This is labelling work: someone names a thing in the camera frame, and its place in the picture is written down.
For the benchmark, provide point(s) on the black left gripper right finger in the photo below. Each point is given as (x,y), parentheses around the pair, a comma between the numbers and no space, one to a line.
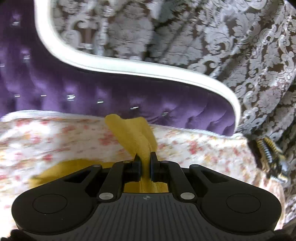
(171,174)

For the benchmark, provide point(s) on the striped knit garment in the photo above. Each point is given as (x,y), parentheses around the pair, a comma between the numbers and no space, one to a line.
(270,159)

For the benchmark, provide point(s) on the brown silver damask curtain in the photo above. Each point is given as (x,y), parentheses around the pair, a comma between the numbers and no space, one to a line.
(247,45)

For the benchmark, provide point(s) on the floral quilted bedspread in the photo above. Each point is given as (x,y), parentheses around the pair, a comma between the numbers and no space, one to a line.
(39,146)

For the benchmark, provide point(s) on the mustard yellow knit sweater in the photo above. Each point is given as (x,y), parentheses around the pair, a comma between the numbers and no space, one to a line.
(135,136)

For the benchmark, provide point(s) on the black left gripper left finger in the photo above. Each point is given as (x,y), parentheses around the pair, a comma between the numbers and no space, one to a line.
(119,174)

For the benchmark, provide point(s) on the purple tufted white-framed headboard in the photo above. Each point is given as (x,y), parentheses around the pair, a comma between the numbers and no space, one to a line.
(40,72)

